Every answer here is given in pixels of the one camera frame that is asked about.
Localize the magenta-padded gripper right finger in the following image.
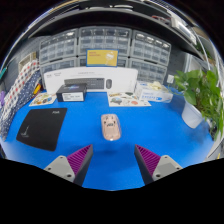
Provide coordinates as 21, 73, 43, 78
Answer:
134, 143, 184, 185

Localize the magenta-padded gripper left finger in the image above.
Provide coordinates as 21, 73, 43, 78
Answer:
44, 143, 94, 187

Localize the pink transparent computer mouse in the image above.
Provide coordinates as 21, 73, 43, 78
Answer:
100, 113, 122, 142

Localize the black mouse pad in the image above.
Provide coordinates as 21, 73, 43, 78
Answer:
15, 107, 68, 152

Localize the sticker sheet with food pictures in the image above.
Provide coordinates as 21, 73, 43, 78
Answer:
28, 92, 58, 107

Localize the green plant in white pot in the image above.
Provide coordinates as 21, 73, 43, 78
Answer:
173, 69, 224, 141

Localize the small black box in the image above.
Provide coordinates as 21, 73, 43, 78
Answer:
55, 83, 88, 103

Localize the sticker sheet with cartoon pictures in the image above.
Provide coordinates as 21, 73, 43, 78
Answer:
107, 91, 152, 108

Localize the red and blue plaid cloth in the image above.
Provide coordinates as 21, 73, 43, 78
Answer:
0, 59, 40, 116

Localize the long white keyboard box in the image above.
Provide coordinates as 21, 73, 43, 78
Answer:
43, 66, 139, 95

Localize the grey pegboard panel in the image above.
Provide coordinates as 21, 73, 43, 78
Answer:
5, 34, 43, 93

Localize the white woven basket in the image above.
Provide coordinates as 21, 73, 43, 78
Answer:
18, 51, 37, 73

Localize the yellow and blue box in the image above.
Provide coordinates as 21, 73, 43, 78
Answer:
85, 48, 120, 68

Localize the grey small-drawer cabinet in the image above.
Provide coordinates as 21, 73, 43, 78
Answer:
78, 26, 133, 56
39, 29, 79, 64
130, 30, 172, 66

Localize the white wall socket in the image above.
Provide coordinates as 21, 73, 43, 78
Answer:
166, 73, 175, 85

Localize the dark wall shelf unit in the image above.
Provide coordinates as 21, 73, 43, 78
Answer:
28, 0, 209, 61

